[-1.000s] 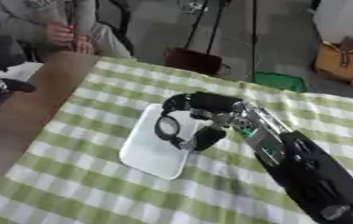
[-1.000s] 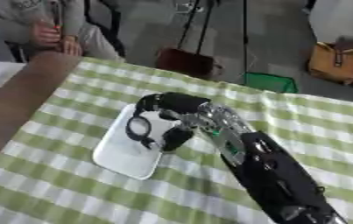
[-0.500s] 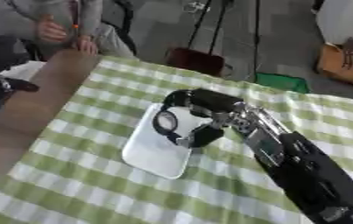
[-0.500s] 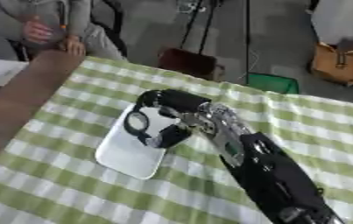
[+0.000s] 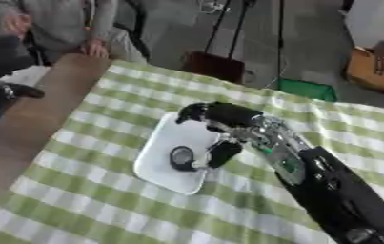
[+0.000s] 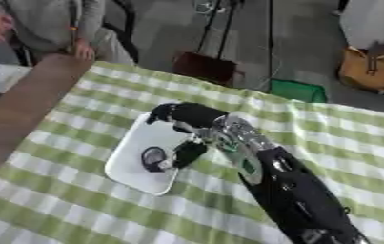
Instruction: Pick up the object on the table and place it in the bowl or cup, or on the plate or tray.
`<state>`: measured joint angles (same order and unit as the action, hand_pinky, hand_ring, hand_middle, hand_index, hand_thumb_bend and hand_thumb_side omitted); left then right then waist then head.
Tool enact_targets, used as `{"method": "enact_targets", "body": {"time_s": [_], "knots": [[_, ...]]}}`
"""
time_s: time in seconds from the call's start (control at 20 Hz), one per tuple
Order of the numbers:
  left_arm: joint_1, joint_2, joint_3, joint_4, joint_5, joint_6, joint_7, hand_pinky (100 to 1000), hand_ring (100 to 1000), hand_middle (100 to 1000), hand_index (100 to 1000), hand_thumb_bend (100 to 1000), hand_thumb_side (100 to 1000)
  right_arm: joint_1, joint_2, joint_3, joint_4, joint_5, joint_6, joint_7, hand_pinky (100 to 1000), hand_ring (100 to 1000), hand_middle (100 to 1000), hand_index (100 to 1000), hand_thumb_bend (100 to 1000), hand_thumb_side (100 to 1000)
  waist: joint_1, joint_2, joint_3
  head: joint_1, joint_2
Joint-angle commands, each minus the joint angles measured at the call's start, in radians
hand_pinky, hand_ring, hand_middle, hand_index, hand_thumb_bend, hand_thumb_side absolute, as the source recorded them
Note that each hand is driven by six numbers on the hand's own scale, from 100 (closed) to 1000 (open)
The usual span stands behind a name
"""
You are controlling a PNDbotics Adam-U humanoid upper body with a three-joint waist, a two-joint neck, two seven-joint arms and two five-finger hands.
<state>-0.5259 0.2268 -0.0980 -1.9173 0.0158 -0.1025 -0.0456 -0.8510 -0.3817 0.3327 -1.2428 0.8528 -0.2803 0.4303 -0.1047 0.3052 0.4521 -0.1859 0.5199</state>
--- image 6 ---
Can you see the black round lens object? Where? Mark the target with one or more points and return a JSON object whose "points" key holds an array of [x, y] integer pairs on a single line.
{"points": [[154, 158]]}

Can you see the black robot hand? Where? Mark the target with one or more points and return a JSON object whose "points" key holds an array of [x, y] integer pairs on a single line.
{"points": [[197, 115]]}

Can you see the tan backpack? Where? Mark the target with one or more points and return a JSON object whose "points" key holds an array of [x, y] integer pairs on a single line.
{"points": [[370, 68]]}

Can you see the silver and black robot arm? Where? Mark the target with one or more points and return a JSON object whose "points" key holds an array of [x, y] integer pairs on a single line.
{"points": [[289, 178]]}

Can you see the black tripod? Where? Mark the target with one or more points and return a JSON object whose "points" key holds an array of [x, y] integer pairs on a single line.
{"points": [[222, 25]]}

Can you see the white rectangular tray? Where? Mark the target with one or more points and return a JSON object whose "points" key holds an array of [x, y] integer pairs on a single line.
{"points": [[139, 155]]}

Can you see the black chair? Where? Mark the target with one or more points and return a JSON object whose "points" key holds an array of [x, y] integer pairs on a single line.
{"points": [[123, 28]]}

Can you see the green bag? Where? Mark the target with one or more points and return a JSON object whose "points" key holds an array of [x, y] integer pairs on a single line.
{"points": [[297, 90]]}

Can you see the dark red bag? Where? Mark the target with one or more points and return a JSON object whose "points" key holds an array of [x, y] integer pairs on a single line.
{"points": [[203, 67]]}

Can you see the person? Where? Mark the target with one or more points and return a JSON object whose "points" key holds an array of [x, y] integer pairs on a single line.
{"points": [[50, 25]]}

